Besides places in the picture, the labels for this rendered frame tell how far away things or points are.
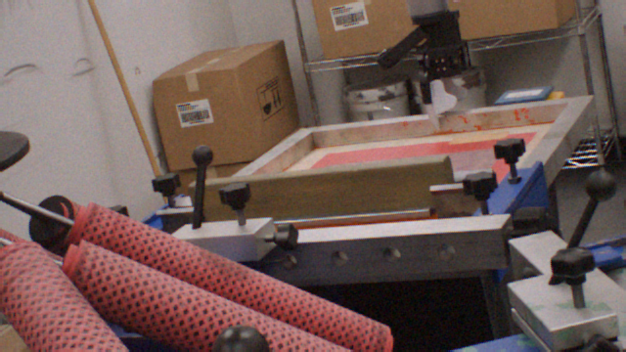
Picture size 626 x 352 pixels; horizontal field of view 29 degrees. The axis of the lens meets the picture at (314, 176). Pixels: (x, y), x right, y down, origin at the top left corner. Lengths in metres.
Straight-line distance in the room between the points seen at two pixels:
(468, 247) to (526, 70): 4.08
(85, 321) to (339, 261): 0.70
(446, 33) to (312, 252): 0.84
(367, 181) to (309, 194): 0.09
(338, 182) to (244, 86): 3.27
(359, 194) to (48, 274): 0.91
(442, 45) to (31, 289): 1.49
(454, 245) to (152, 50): 3.90
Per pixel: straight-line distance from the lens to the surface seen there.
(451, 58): 2.21
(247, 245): 1.43
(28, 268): 0.85
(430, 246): 1.41
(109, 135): 4.86
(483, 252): 1.39
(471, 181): 1.51
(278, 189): 1.74
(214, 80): 4.94
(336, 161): 2.21
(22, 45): 4.49
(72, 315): 0.81
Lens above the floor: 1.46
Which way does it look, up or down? 14 degrees down
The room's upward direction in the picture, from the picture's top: 12 degrees counter-clockwise
